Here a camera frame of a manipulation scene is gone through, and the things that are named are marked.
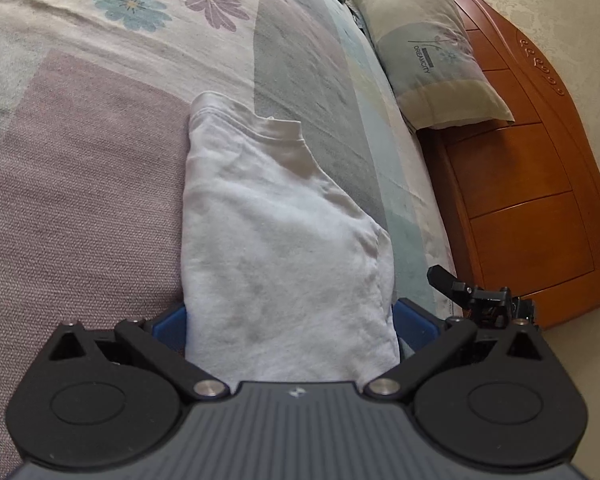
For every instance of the white printed long-sleeve shirt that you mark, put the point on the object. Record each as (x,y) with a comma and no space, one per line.
(280,260)

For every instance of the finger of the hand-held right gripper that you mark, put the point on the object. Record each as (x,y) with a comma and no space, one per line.
(442,277)

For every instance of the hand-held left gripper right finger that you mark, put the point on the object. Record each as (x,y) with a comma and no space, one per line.
(417,327)

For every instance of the large printed pastel pillow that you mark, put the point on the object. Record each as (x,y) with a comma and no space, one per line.
(425,55)

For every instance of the wooden headboard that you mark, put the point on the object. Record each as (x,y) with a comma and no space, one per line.
(530,185)

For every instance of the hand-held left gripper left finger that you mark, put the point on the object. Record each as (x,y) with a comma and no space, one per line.
(172,329)

